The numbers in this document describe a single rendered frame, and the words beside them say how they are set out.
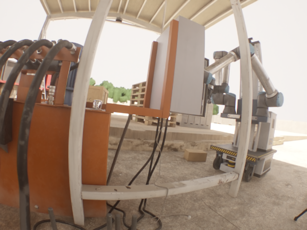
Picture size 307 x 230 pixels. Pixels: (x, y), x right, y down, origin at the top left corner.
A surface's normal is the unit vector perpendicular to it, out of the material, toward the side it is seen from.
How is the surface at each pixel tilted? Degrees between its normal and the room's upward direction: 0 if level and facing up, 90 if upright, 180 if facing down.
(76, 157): 93
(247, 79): 99
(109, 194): 90
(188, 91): 90
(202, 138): 91
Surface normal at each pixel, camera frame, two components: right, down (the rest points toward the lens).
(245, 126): -0.94, 0.05
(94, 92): 0.19, 0.04
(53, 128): 0.41, 0.07
